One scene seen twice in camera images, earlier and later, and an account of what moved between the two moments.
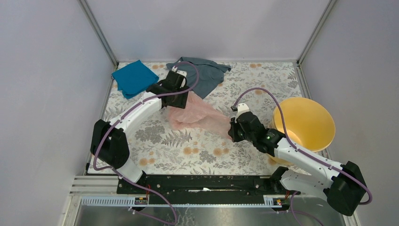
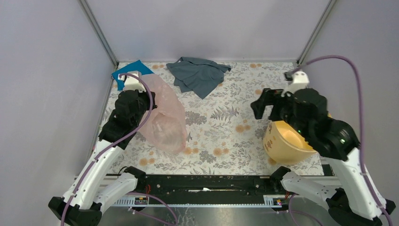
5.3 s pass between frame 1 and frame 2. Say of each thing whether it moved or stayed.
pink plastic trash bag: moved
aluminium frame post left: stayed
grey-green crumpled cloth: stayed
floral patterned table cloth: stayed
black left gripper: moved
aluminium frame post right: stayed
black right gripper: moved
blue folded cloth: stayed
